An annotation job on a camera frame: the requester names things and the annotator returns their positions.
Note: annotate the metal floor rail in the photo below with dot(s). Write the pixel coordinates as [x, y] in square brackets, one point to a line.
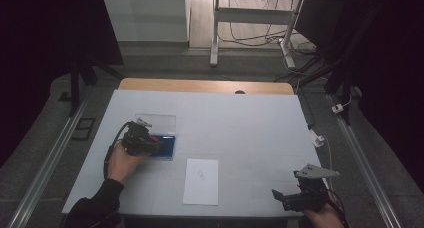
[363, 161]
[50, 158]

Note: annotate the white desk frame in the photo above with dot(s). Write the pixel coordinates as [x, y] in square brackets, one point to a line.
[253, 16]

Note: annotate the white power adapter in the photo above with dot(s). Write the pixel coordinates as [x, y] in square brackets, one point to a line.
[317, 139]

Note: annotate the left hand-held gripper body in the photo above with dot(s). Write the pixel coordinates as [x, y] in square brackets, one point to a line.
[136, 139]

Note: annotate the wooden table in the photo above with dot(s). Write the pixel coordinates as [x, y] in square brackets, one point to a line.
[200, 86]

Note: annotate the white cabinet panel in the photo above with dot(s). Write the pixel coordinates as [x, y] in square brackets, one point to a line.
[146, 18]

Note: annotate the black metal stand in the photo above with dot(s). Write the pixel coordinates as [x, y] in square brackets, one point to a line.
[75, 84]

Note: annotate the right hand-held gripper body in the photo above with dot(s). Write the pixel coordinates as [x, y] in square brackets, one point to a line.
[306, 196]

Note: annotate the person's left hand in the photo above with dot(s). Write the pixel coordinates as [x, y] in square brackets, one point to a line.
[123, 164]

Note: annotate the white plug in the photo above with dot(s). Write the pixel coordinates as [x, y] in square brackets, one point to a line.
[337, 108]

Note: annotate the white paper sheet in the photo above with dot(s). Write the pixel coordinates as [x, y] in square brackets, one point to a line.
[200, 191]

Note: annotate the blue ink pad box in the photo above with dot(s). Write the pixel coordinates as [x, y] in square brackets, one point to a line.
[168, 148]

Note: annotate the person's right hand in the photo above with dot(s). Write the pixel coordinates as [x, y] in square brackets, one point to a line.
[321, 218]

